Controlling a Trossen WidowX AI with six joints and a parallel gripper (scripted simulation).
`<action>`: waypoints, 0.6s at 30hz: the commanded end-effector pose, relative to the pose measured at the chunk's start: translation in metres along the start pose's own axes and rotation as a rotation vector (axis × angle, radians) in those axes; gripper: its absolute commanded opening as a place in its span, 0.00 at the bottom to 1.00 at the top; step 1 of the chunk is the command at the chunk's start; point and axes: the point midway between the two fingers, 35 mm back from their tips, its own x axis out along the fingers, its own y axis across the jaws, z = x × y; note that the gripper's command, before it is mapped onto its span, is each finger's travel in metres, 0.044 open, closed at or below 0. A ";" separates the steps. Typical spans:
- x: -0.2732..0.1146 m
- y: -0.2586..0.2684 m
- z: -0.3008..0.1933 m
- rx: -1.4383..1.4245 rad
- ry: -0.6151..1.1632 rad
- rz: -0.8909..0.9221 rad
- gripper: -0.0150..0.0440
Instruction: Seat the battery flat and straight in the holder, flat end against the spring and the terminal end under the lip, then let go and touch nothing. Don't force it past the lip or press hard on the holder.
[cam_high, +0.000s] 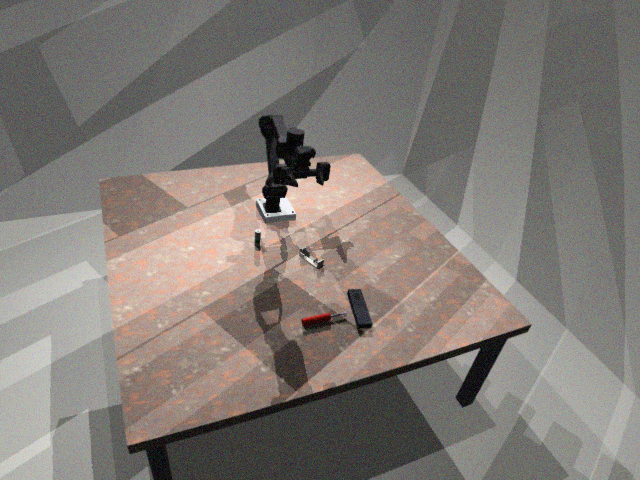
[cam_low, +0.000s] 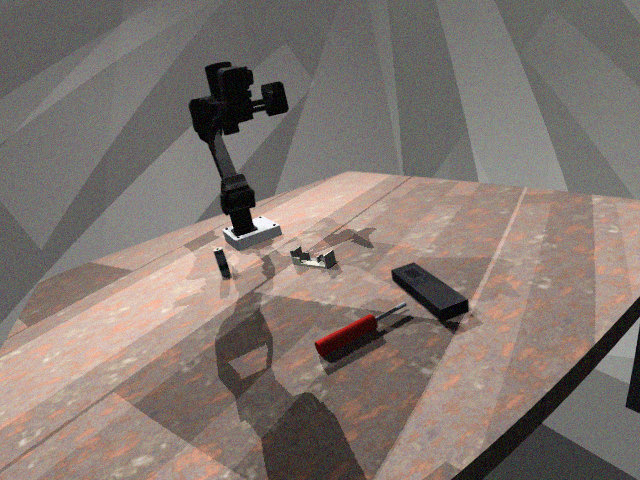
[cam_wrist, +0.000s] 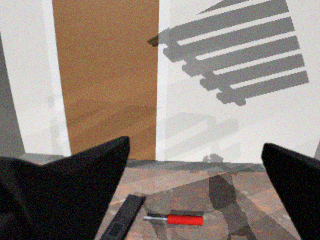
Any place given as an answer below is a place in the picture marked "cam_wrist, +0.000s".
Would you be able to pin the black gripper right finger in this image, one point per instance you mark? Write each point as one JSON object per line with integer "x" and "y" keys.
{"x": 296, "y": 179}

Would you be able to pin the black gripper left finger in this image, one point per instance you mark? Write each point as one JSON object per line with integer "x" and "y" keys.
{"x": 65, "y": 199}

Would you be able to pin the black rectangular block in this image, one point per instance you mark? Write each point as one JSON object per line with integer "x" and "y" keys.
{"x": 123, "y": 219}

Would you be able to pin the red screwdriver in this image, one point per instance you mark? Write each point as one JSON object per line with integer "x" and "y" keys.
{"x": 179, "y": 219}

